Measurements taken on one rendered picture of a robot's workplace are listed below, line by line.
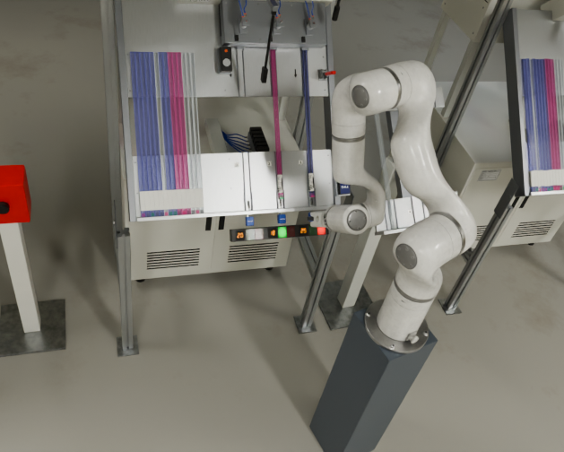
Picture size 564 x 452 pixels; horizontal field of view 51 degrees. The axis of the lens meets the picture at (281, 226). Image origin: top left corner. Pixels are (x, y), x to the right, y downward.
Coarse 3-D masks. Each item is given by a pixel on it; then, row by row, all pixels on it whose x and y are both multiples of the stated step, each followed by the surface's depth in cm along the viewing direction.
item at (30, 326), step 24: (0, 168) 182; (24, 168) 185; (0, 192) 179; (24, 192) 181; (0, 216) 185; (24, 216) 187; (24, 240) 204; (24, 264) 205; (24, 288) 213; (24, 312) 222; (48, 312) 238; (0, 336) 227; (24, 336) 229; (48, 336) 231
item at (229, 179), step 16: (208, 160) 191; (224, 160) 192; (240, 160) 194; (256, 160) 195; (272, 160) 197; (288, 160) 198; (304, 160) 200; (320, 160) 202; (208, 176) 191; (224, 176) 192; (240, 176) 194; (256, 176) 196; (272, 176) 197; (288, 176) 199; (304, 176) 200; (320, 176) 202; (208, 192) 191; (224, 192) 193; (240, 192) 194; (256, 192) 196; (272, 192) 197; (288, 192) 199; (304, 192) 200; (320, 192) 202; (208, 208) 191; (224, 208) 193; (240, 208) 194; (256, 208) 196; (272, 208) 197
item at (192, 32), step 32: (128, 0) 182; (160, 0) 184; (128, 32) 182; (160, 32) 185; (192, 32) 188; (128, 64) 182; (256, 64) 194; (288, 64) 197; (320, 64) 200; (128, 96) 183; (224, 96) 191; (256, 96) 194; (288, 96) 198; (320, 96) 202
